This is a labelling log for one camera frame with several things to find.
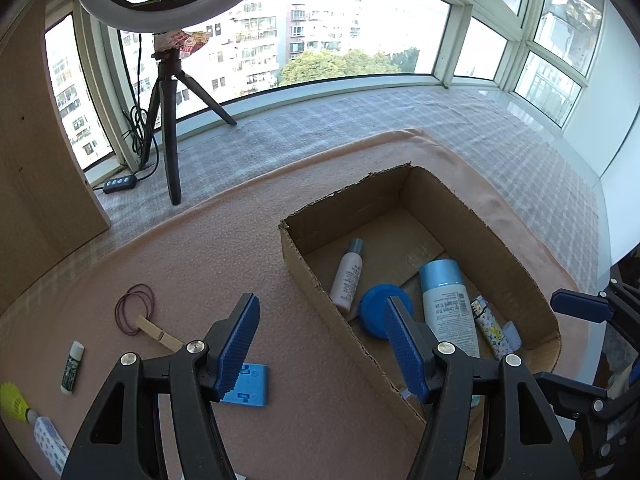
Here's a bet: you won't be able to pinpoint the white lotion bottle blue cap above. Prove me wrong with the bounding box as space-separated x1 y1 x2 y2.
419 258 480 358

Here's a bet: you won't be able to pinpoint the black tripod stand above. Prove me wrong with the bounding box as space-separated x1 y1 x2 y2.
140 48 236 206

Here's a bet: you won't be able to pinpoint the wooden clothespin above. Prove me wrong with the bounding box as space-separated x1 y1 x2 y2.
136 315 183 352

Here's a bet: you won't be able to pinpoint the star pattern tissue pack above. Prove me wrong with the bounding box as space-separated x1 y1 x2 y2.
34 416 70 477

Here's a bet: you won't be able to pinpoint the maroon hair ties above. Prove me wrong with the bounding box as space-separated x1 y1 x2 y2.
114 283 158 337

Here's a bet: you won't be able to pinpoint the small translucent cap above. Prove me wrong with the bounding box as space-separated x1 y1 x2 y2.
502 321 522 352

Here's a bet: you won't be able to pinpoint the cardboard box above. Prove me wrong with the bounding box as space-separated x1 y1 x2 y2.
280 164 566 434

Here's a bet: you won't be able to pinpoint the small pink travel bottle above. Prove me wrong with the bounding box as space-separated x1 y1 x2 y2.
329 238 363 314

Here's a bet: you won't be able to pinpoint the white ring light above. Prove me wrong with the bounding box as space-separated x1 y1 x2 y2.
79 0 242 34

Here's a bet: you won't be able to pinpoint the blue phone stand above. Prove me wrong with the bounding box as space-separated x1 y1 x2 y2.
221 363 269 408

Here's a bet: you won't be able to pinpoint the ring light black cable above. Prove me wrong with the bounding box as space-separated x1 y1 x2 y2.
121 31 162 181

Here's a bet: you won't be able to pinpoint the blue round container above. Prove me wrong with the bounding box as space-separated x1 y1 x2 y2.
358 284 414 340

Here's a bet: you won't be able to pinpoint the green lip balm stick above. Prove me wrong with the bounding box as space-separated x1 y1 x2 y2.
61 340 85 396

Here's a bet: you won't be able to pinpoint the ring light inline remote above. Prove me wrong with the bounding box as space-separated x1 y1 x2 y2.
102 174 138 194

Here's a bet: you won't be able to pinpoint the patterned lighter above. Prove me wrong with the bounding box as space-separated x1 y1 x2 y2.
471 296 513 360

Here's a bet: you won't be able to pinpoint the yellow shuttlecock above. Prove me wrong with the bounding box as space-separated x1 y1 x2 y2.
1 382 39 426

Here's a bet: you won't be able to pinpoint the large oak wood board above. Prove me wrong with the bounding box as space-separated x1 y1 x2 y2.
1 0 110 309

